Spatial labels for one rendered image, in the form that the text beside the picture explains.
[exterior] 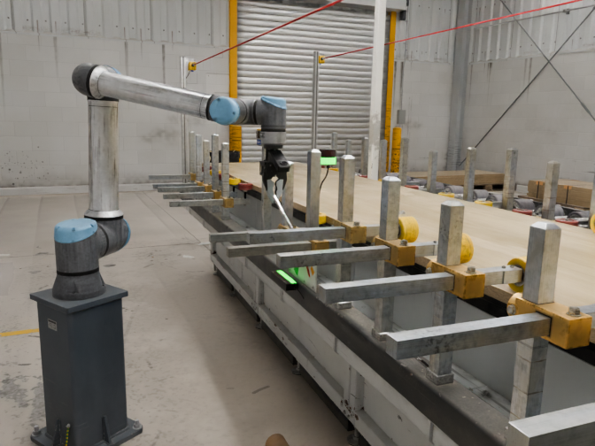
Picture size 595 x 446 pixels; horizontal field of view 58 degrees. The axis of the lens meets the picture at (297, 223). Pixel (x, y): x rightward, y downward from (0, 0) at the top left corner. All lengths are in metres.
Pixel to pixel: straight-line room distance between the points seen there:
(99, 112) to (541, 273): 1.70
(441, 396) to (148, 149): 8.55
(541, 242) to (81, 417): 1.77
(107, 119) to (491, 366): 1.59
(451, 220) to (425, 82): 10.58
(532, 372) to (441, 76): 11.06
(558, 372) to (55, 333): 1.67
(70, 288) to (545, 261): 1.65
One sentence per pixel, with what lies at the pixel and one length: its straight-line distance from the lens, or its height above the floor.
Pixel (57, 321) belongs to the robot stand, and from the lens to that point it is 2.17.
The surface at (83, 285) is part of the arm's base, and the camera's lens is 2.14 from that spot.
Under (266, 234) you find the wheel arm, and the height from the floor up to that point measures 0.95.
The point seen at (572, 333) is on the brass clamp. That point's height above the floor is 0.95.
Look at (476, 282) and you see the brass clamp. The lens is 1.15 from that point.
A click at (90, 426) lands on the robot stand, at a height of 0.11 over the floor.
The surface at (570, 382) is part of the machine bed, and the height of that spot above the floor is 0.74.
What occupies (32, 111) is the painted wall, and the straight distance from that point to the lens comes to 9.35.
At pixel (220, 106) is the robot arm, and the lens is 1.83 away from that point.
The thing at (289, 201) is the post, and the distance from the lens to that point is 2.06.
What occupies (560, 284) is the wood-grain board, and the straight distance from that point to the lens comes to 1.41.
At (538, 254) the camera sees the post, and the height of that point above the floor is 1.06.
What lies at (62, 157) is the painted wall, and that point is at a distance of 9.38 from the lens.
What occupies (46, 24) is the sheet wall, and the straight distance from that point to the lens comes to 9.47.
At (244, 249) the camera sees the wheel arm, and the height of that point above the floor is 0.85.
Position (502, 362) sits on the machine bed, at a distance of 1.44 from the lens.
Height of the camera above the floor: 1.27
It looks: 11 degrees down
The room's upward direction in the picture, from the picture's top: 1 degrees clockwise
